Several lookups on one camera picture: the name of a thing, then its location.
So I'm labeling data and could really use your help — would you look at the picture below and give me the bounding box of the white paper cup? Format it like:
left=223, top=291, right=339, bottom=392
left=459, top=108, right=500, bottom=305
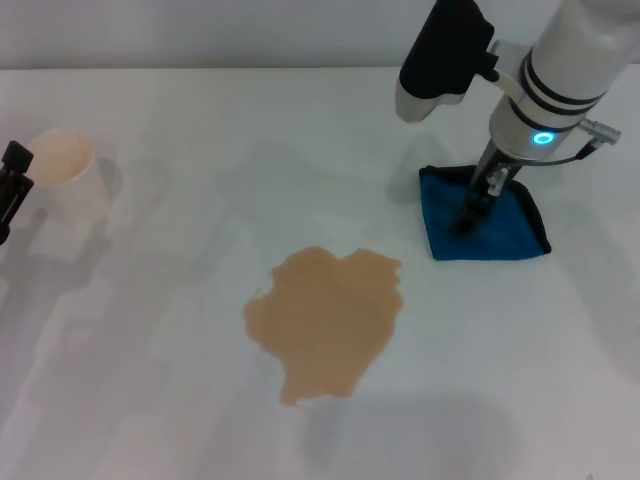
left=24, top=128, right=114, bottom=229

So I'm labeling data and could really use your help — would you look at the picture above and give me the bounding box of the brown water stain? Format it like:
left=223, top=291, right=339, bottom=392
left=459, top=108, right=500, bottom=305
left=241, top=245, right=406, bottom=408

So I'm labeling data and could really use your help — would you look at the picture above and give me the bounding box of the grey cable with metal plug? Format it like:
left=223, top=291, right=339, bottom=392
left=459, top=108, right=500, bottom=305
left=514, top=118, right=623, bottom=167

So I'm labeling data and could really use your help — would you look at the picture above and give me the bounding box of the blue rag with black trim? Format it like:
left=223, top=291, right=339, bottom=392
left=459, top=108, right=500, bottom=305
left=418, top=164, right=553, bottom=263

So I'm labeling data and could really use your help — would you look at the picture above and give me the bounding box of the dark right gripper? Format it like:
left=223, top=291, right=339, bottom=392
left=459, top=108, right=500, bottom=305
left=451, top=137, right=522, bottom=237

